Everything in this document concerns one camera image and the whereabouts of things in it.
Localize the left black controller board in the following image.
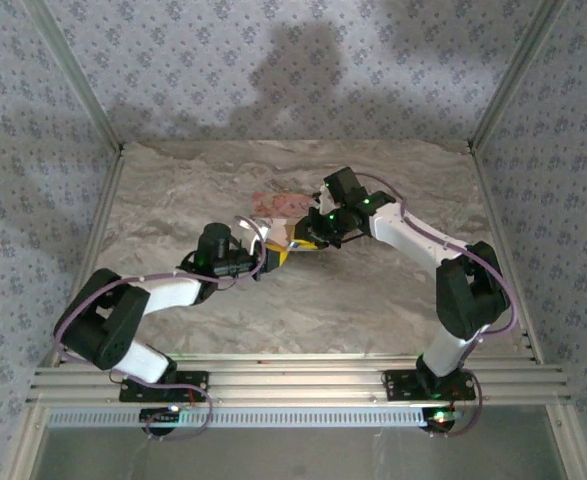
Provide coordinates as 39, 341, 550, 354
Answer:
139, 406, 185, 427

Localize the black controller board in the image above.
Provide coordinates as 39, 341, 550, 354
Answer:
421, 406, 462, 432
139, 406, 185, 427

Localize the right black controller board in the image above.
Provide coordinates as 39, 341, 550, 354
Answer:
421, 406, 462, 432

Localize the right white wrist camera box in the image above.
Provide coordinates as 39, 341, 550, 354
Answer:
316, 188, 342, 217

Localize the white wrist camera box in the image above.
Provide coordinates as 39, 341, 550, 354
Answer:
316, 188, 342, 217
245, 218, 275, 247

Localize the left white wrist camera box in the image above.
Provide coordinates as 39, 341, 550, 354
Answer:
245, 218, 275, 247

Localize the aluminium mounting rail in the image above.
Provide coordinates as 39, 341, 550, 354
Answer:
25, 355, 572, 407

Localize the aluminium table side rail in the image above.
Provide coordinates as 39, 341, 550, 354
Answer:
469, 147, 545, 364
42, 147, 127, 366

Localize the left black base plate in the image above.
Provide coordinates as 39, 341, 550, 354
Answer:
118, 370, 211, 403

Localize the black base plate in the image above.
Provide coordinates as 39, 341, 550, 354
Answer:
382, 368, 477, 402
118, 370, 211, 403

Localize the grey slotted cable duct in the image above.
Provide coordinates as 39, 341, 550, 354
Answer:
45, 406, 435, 430

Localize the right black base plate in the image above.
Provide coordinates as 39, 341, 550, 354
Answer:
382, 368, 477, 402

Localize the aluminium frame post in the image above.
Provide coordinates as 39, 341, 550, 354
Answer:
21, 0, 127, 157
467, 0, 570, 154

